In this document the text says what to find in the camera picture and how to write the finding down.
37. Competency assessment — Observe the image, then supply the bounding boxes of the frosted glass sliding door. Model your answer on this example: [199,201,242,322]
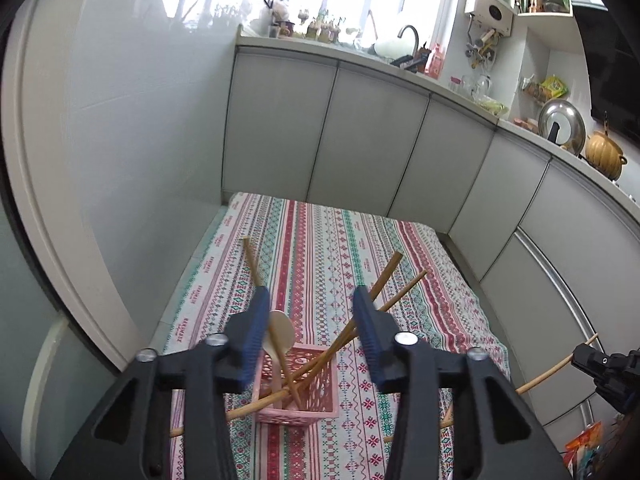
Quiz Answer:
[0,0,151,480]

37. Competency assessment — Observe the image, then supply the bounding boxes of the white plastic spoon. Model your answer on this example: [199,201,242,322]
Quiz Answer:
[265,310,297,396]

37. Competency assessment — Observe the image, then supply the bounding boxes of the white bowl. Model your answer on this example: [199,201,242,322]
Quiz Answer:
[372,35,408,58]

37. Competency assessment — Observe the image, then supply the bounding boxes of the pink perforated utensil holder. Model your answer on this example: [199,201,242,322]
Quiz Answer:
[252,342,343,427]

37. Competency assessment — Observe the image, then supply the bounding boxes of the orange pumpkin-shaped pot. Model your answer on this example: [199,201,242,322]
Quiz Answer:
[585,130,628,181]

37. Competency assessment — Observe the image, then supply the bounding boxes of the steel pot lid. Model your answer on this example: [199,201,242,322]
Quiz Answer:
[538,98,587,156]

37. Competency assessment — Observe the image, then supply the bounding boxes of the row of small ornaments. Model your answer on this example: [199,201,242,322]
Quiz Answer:
[297,9,351,43]

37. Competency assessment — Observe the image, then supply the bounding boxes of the white kitchen counter cabinets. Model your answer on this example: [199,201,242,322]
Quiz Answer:
[220,35,640,426]

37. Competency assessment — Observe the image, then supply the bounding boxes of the bunch of wooden chopsticks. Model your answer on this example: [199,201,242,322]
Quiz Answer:
[169,236,453,445]

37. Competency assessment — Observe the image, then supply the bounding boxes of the white water heater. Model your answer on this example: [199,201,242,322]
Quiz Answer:
[465,0,516,38]

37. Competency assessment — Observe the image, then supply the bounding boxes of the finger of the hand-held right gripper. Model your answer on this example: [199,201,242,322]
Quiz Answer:
[591,368,629,416]
[572,342,610,377]

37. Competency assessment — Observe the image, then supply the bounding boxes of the steel kitchen faucet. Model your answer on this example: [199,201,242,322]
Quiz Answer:
[397,24,421,58]

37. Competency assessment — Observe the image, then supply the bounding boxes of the striped patterned tablecloth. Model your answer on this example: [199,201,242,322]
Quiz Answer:
[150,191,511,480]

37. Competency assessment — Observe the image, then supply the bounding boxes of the yellow snack bag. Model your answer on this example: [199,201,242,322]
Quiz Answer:
[540,75,570,100]

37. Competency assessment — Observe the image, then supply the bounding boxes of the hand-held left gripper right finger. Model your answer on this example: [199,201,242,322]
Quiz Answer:
[352,285,573,480]

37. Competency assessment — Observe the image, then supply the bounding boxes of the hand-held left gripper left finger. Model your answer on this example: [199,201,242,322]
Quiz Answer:
[50,285,273,480]

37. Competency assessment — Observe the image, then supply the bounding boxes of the black range hood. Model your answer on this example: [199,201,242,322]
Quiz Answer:
[570,0,640,136]

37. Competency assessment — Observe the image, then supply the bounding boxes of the single wooden chopstick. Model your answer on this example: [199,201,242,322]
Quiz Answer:
[515,332,599,395]

